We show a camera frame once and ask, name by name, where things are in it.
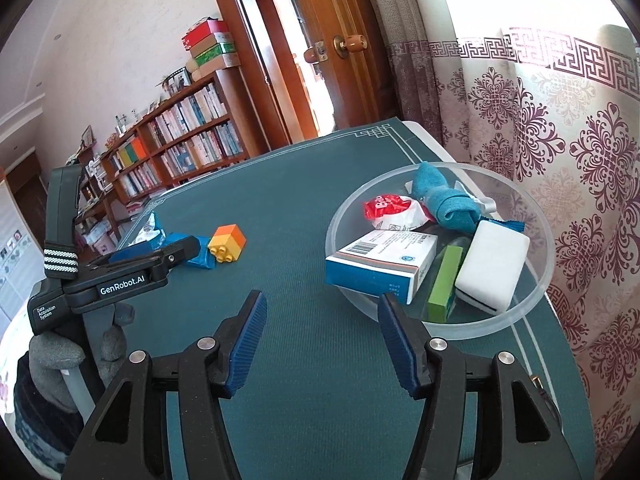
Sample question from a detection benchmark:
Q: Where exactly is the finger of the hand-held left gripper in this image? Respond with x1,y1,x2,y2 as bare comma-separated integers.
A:
82,236,200,285

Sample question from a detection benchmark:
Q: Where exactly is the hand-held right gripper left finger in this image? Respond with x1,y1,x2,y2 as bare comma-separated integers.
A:
62,290,268,480

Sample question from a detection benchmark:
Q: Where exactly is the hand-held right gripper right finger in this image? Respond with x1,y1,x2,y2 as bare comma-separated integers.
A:
377,293,583,480

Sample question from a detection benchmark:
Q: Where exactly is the green wooden block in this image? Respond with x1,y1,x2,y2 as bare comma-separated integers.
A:
427,246,463,323

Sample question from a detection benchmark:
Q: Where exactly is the white blue medicine box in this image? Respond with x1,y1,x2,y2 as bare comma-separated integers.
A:
325,229,438,306

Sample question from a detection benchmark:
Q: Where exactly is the clear plastic bowl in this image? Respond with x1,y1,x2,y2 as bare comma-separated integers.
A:
325,161,556,341

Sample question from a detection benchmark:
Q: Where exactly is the white sponge block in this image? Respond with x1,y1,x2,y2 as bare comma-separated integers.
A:
454,221,531,316

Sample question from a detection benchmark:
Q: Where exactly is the red white snack packet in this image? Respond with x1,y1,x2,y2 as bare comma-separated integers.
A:
362,193,436,232

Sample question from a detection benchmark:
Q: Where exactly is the teal cloth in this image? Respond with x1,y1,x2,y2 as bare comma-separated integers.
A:
411,161,488,235

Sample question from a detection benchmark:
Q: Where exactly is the person's left forearm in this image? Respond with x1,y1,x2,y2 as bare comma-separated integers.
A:
14,355,93,476

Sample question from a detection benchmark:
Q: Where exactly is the person's left hand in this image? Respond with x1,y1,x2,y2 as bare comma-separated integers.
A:
29,302,136,413

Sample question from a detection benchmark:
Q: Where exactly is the white plastic bag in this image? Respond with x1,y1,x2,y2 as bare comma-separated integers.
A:
127,211,167,248

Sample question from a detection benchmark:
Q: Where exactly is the small wooden shelf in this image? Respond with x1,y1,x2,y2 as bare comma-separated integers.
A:
70,147,132,261

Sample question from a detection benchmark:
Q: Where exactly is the dark wooden door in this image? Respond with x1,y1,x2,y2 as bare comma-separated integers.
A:
10,152,51,211

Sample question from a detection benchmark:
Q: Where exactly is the yellow orange toy brick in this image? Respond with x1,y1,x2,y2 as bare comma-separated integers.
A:
207,225,247,264

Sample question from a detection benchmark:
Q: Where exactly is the row of colourful books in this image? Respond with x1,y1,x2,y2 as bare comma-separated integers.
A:
118,139,147,167

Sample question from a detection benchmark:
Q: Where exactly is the wooden bookshelf with books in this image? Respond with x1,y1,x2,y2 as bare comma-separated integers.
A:
100,67,251,206

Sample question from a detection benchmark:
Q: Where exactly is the teal table mat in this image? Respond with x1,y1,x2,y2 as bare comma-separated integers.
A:
82,119,596,480

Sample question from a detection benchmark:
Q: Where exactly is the stack of cardboard boxes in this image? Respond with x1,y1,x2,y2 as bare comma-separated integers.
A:
181,17,242,81

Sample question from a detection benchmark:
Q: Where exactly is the patterned curtain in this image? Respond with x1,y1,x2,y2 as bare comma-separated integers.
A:
355,0,640,461

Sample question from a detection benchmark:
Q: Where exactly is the brown strap with buckle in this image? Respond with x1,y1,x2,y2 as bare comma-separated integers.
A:
527,374,558,413

